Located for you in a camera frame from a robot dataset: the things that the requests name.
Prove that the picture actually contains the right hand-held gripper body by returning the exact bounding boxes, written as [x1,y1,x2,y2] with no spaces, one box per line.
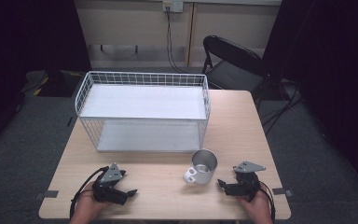
[225,161,267,203]

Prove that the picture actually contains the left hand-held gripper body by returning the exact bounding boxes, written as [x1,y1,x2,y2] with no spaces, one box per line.
[91,161,129,206]

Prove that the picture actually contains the person's right hand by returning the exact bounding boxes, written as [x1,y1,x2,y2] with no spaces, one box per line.
[236,182,275,224]

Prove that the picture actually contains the person's left hand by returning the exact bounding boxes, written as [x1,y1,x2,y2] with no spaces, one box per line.
[69,181,114,224]

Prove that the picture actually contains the grey tape strip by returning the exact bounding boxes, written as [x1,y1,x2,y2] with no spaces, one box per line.
[34,189,60,201]
[271,187,295,197]

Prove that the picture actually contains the black folding chair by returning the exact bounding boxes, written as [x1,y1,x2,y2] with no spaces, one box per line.
[200,35,269,95]

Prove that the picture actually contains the dark stand base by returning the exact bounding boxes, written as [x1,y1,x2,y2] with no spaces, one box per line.
[20,69,86,98]

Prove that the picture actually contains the black curtain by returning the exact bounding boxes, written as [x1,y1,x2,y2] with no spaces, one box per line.
[0,0,92,157]
[261,0,358,200]

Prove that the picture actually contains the metal cup with white handle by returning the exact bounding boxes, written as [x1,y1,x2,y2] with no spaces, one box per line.
[183,148,219,187]

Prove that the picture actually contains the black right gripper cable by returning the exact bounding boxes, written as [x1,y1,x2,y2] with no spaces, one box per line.
[258,180,277,224]

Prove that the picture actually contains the white wire shelf rack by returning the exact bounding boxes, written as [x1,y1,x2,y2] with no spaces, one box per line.
[75,70,212,153]

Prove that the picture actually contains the black floor cables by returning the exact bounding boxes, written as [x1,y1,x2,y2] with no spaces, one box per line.
[258,81,306,135]

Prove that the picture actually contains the black wall outlet cable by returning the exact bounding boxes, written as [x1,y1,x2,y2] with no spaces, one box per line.
[165,7,190,75]

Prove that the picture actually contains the white wall outlet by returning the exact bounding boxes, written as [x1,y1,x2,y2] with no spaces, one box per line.
[162,0,185,14]

